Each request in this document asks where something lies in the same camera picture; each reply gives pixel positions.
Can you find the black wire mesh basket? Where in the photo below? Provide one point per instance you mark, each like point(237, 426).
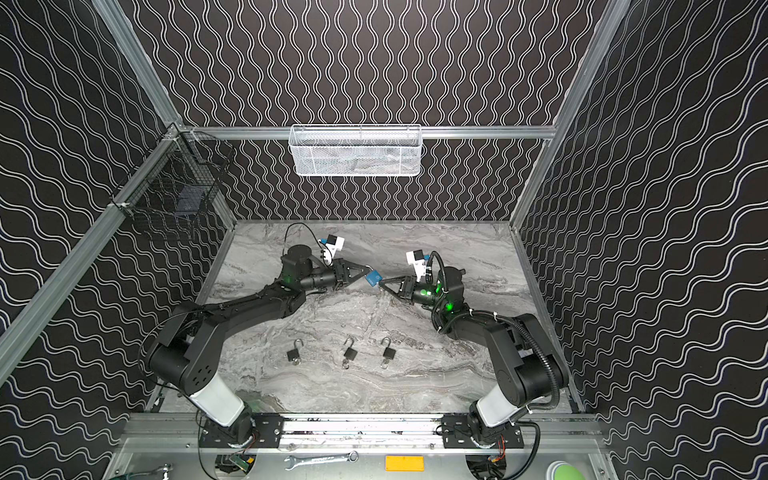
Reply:
point(181, 198)

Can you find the green round button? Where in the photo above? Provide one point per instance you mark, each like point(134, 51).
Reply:
point(561, 470)

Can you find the yellow label plate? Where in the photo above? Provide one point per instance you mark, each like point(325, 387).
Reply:
point(404, 464)

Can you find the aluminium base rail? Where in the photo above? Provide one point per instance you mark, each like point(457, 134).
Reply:
point(309, 434)

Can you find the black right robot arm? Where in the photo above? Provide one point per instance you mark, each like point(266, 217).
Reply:
point(528, 375)

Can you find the black padlock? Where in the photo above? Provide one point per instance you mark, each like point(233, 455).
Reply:
point(350, 353)
point(389, 352)
point(294, 355)

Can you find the black mounting plate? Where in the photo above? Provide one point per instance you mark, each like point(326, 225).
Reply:
point(462, 431)
point(262, 430)

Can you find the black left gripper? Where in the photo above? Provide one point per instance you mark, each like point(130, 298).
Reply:
point(339, 273)

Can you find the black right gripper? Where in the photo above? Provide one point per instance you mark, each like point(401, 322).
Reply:
point(405, 288)

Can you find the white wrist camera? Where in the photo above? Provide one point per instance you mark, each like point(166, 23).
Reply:
point(329, 247)
point(420, 262)

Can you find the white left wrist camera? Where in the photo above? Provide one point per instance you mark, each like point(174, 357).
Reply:
point(329, 247)

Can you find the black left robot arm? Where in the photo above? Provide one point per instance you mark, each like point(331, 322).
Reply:
point(188, 349)

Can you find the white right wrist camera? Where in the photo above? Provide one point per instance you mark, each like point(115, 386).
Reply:
point(420, 262)

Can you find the white wire mesh basket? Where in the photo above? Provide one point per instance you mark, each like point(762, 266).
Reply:
point(356, 150)

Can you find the silver combination wrench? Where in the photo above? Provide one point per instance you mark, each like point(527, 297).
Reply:
point(293, 462)

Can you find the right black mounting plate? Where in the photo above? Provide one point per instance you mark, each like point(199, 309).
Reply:
point(462, 431)

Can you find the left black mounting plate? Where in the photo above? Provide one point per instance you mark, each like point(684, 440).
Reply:
point(262, 430)

